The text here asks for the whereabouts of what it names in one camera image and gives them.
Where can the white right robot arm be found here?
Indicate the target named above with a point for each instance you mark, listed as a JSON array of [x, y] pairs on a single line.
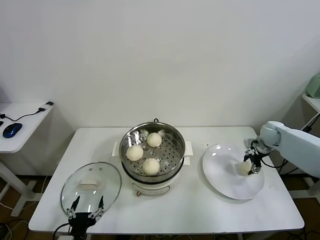
[[297, 147]]

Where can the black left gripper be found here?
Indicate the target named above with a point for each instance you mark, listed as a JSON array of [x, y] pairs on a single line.
[[79, 221]]

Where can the white steamed baozi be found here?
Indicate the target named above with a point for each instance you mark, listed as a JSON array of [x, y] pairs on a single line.
[[134, 153], [150, 166], [243, 168], [153, 140]]

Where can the white electric cooker pot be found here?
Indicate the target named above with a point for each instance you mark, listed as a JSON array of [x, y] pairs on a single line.
[[150, 186]]

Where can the blue computer mouse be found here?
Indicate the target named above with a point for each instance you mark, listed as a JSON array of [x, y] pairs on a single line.
[[11, 130]]

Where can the stainless steel steamer basket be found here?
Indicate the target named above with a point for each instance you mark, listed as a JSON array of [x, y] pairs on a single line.
[[167, 160]]

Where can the white round plate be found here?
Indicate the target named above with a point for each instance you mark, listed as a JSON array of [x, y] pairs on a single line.
[[225, 175]]

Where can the round glass pot lid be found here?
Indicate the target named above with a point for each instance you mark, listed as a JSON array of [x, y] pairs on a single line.
[[87, 175]]

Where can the white side table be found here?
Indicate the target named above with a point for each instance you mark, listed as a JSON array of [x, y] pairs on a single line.
[[25, 130]]

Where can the pale green appliance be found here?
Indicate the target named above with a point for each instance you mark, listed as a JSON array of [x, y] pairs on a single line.
[[315, 86]]

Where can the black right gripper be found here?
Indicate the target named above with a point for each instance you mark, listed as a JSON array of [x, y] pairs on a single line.
[[258, 150]]

